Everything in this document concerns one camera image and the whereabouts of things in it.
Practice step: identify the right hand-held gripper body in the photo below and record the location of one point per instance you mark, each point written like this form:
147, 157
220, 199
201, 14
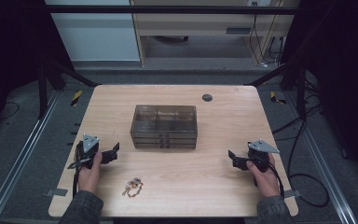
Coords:
259, 149

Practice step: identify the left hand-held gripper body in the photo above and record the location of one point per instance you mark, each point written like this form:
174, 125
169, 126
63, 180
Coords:
88, 146

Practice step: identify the smoky clear drawer box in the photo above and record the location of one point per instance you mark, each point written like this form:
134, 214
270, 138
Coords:
164, 123

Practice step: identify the person's left hand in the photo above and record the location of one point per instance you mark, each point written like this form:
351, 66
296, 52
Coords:
89, 179

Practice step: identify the person's right hand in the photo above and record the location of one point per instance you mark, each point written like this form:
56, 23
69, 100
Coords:
265, 183

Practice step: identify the grey tape strip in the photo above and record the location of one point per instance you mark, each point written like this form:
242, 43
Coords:
57, 192
292, 193

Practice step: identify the grey round table grommet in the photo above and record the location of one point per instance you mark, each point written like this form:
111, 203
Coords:
207, 97

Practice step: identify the black curtain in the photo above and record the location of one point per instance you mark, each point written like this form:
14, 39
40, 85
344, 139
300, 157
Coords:
345, 77
9, 46

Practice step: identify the white cabinet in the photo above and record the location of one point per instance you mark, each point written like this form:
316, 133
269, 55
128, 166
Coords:
96, 34

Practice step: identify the light wooden desk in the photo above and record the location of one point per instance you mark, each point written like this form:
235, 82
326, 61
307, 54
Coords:
199, 23

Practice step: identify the aluminium floor rail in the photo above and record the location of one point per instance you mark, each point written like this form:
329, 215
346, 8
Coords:
18, 161
323, 168

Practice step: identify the black metal frame strut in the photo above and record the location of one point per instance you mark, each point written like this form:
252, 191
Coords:
300, 90
42, 90

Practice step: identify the black horizontal frame bar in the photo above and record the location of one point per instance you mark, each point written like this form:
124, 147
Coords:
167, 9

